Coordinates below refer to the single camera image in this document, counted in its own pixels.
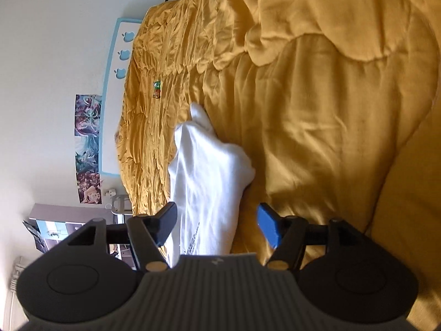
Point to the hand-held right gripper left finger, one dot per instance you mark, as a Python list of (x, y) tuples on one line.
[(168, 221)]

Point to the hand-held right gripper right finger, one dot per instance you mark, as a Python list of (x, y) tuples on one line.
[(269, 228)]

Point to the white printed sweatshirt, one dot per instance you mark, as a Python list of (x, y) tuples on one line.
[(206, 179)]

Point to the white and blue headboard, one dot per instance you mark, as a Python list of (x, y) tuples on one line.
[(112, 110)]

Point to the mustard yellow quilt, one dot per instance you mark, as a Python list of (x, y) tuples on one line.
[(310, 110)]

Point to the small colourful snack packet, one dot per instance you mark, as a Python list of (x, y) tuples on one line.
[(157, 89)]

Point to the white wall outlet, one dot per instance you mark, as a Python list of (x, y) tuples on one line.
[(111, 192)]

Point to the wall poster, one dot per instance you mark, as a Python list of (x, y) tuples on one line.
[(88, 148)]

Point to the wall shelf unit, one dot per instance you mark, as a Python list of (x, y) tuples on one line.
[(58, 224)]

